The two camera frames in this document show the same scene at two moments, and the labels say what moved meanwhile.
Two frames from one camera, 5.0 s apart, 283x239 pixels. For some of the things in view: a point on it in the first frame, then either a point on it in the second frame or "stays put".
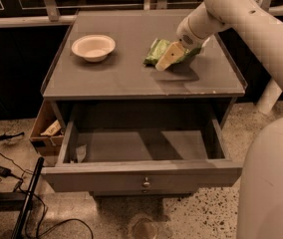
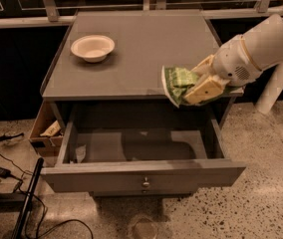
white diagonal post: x=269 y=97 stays put
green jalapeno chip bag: x=159 y=46 to x=176 y=81
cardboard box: x=49 y=129 stays put
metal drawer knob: x=146 y=183 stays put
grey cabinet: x=118 y=126 stays put
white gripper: x=185 y=36 to x=233 y=65
